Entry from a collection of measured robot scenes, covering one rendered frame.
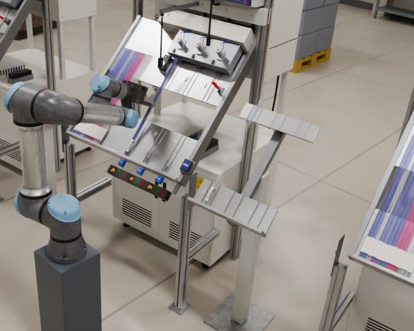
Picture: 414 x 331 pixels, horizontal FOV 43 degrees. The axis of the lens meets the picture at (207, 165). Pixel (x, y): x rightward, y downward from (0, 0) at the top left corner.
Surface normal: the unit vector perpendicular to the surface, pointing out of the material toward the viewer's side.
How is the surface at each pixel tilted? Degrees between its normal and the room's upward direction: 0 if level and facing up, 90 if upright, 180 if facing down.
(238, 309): 90
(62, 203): 7
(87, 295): 90
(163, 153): 44
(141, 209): 90
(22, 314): 0
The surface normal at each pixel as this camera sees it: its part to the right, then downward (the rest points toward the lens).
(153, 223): -0.57, 0.36
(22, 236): 0.08, -0.88
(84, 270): 0.74, 0.37
